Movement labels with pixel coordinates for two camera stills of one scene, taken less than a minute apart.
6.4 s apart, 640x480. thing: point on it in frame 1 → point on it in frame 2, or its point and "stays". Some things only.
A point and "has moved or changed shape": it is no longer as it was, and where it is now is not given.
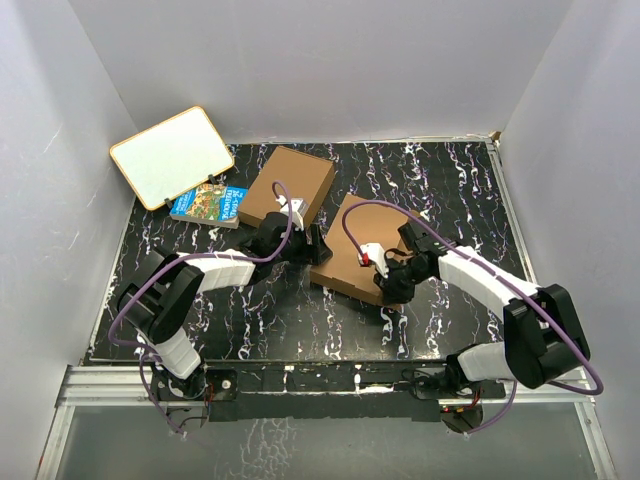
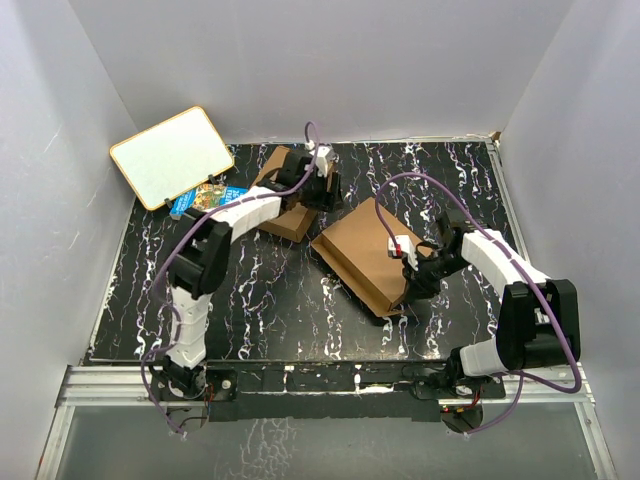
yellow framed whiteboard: [172, 157] stays
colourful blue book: [214, 203] stays
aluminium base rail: [135, 385] stays
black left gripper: [316, 253] → [327, 202]
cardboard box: [360, 221] has moved or changed shape
